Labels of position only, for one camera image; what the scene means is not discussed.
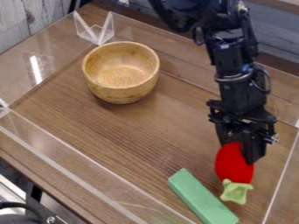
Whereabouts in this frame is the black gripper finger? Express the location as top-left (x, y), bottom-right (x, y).
top-left (238, 129), bottom-right (267, 165)
top-left (215, 123), bottom-right (238, 145)

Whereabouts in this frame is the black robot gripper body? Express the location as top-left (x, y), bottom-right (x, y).
top-left (207, 71), bottom-right (278, 145)

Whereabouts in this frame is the red plush strawberry toy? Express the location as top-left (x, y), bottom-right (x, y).
top-left (215, 142), bottom-right (255, 205)

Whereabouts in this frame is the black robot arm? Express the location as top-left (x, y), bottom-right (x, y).
top-left (148, 0), bottom-right (278, 165)

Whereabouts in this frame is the green rectangular block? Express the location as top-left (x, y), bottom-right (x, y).
top-left (168, 168), bottom-right (239, 224)

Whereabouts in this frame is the light wooden bowl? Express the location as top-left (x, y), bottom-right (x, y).
top-left (82, 41), bottom-right (160, 104)

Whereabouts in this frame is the black table leg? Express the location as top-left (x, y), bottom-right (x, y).
top-left (31, 185), bottom-right (43, 202)

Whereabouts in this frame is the clear acrylic corner bracket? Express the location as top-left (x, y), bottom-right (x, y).
top-left (72, 11), bottom-right (115, 46)

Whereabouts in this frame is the clear acrylic front wall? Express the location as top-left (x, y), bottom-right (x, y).
top-left (0, 108), bottom-right (196, 224)

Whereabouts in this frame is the black device with cable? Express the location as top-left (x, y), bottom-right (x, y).
top-left (0, 199), bottom-right (70, 224)

